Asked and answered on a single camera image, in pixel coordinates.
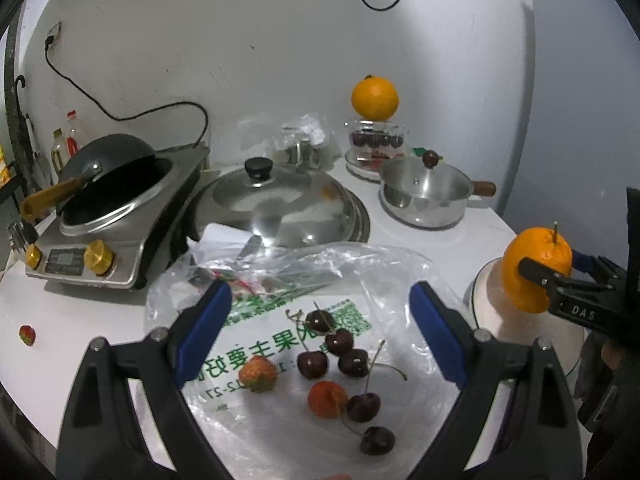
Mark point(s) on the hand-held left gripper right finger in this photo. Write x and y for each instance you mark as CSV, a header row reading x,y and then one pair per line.
x,y
440,330

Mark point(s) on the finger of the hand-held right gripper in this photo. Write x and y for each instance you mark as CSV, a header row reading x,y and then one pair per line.
x,y
537,271
582,261

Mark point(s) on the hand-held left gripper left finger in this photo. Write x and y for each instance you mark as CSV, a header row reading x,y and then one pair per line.
x,y
205,330

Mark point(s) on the large orange with stem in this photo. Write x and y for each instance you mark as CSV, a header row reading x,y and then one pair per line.
x,y
530,245

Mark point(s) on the white plate dark rim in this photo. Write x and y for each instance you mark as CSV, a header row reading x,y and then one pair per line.
x,y
520,330

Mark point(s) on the red strawberry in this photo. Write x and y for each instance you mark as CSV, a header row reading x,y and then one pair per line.
x,y
257,374
27,335
327,399

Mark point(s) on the dark red cherry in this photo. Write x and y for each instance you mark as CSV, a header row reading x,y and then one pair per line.
x,y
377,440
312,362
363,406
354,362
320,321
339,342

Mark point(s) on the clear plastic bag green print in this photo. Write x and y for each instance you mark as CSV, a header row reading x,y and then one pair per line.
x,y
350,275

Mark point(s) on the person's right hand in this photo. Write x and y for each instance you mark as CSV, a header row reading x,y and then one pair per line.
x,y
613,355

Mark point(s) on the white paper sheet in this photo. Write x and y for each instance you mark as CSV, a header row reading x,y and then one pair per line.
x,y
220,236

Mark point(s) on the steel induction cooker brass knobs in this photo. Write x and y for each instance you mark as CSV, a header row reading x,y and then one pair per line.
x,y
150,240

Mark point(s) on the steel saucepan lid wooden knob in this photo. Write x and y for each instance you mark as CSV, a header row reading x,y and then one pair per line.
x,y
425,180

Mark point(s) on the steel dome lid black knob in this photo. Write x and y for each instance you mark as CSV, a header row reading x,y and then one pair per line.
x,y
280,200

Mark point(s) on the small white dish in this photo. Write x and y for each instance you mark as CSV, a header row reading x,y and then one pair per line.
x,y
360,170

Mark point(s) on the clear fruit box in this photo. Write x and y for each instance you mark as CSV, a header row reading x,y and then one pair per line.
x,y
400,132

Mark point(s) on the small steel cup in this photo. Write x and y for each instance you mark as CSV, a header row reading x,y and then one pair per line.
x,y
297,154
316,156

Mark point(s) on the row of packed cherries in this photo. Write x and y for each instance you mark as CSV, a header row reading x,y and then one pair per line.
x,y
372,140

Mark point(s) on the shiny steel clip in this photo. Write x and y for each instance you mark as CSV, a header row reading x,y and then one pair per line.
x,y
21,236

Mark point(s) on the crumpled clear plastic wrap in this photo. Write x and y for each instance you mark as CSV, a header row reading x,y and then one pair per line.
x,y
260,130

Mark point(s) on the yellow cap oil bottle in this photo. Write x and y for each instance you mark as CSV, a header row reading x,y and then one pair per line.
x,y
58,152

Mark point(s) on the red cap bottle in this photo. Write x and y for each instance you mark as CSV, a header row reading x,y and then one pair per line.
x,y
73,132

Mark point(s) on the round orange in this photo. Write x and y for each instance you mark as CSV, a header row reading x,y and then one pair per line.
x,y
375,97

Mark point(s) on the yellow packet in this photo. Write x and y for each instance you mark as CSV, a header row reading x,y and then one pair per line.
x,y
5,170

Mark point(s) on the dark vertical pipe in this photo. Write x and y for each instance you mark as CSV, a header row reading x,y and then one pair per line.
x,y
15,110

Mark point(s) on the white wall outlet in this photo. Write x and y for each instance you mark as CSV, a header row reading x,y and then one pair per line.
x,y
54,32

